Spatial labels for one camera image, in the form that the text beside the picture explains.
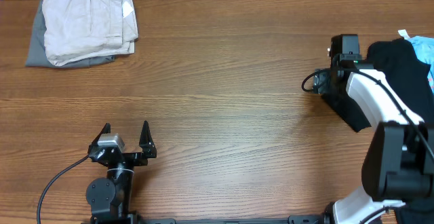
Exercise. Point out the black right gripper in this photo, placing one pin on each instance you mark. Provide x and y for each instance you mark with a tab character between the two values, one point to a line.
321	85

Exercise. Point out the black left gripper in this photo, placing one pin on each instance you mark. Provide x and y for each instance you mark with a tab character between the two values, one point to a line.
145	142

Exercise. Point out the black t-shirt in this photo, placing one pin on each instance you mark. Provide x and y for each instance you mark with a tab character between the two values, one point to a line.
348	110

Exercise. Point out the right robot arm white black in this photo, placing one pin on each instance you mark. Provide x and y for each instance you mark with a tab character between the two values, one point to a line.
388	90

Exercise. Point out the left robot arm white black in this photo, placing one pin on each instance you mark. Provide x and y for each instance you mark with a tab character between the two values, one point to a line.
109	197

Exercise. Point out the black garment pile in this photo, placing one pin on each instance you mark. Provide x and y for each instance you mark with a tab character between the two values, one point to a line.
407	76

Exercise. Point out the light blue garment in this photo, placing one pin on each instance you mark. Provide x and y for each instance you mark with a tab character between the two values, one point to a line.
423	47

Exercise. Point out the grey folded garment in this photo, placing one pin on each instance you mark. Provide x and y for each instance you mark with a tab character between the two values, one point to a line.
36	52

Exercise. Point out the beige folded trousers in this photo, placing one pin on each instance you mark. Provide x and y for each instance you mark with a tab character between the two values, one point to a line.
80	29

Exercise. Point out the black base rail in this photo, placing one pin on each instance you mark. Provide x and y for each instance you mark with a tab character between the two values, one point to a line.
293	219

